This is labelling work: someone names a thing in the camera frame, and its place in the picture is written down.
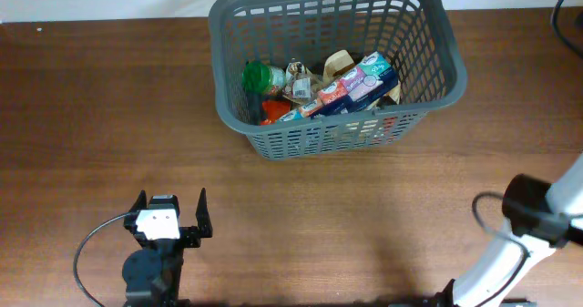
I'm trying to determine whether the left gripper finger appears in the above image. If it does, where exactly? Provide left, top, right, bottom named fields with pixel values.
left=129, top=190, right=148, bottom=212
left=195, top=188, right=213, bottom=238

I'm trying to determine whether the orange pasta packet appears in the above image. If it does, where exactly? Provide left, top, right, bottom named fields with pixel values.
left=260, top=98, right=398, bottom=145

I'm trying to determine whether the green round lid jar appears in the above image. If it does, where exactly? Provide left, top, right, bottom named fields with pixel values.
left=242, top=61, right=287, bottom=96

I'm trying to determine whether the clear brown snack bag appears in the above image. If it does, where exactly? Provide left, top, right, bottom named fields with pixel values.
left=282, top=50, right=356, bottom=105

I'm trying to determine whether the blue tissue multipack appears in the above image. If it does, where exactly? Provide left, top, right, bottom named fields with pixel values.
left=277, top=52, right=399, bottom=122

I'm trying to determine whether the beige paper bag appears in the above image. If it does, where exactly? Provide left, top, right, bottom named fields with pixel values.
left=374, top=82, right=401, bottom=108

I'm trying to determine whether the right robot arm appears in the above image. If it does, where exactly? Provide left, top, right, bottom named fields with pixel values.
left=424, top=158, right=582, bottom=307

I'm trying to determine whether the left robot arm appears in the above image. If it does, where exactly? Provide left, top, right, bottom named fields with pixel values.
left=122, top=189, right=213, bottom=307

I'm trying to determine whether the grey plastic shopping basket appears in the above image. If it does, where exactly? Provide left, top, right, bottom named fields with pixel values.
left=209, top=0, right=467, bottom=160

